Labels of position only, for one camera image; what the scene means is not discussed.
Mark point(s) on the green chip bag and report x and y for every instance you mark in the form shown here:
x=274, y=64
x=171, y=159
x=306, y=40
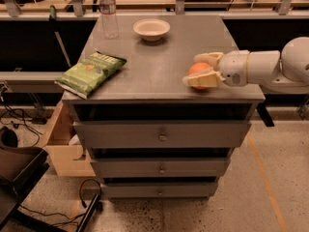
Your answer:
x=86, y=75

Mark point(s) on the white paper bowl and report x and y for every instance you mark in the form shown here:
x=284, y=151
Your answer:
x=151, y=30

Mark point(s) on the open wooden drawer box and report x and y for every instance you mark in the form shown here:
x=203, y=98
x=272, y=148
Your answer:
x=68, y=158

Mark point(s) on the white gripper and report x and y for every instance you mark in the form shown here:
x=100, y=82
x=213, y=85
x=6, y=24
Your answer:
x=234, y=68

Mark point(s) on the orange fruit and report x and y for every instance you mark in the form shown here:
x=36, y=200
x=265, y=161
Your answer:
x=199, y=76

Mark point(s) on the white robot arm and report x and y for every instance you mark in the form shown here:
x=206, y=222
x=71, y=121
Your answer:
x=285, y=71

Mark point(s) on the clear plastic water bottle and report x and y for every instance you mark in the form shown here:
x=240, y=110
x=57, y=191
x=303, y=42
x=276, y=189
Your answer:
x=109, y=20

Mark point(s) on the grey drawer cabinet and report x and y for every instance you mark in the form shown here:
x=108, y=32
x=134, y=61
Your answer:
x=148, y=135

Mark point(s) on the black chair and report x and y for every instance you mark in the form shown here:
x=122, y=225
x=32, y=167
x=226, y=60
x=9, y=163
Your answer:
x=20, y=170

